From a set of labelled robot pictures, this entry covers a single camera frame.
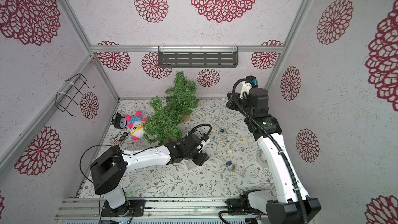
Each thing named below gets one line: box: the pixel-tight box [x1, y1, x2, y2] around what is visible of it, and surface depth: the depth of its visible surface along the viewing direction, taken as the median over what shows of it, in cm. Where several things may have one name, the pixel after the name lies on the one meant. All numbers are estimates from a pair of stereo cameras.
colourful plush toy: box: [125, 110, 148, 142], surface depth 97 cm
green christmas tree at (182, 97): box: [162, 71, 199, 123], surface depth 91 cm
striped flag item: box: [112, 131, 129, 145], surface depth 97 cm
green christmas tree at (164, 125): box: [143, 96, 183, 146], surface depth 75 cm
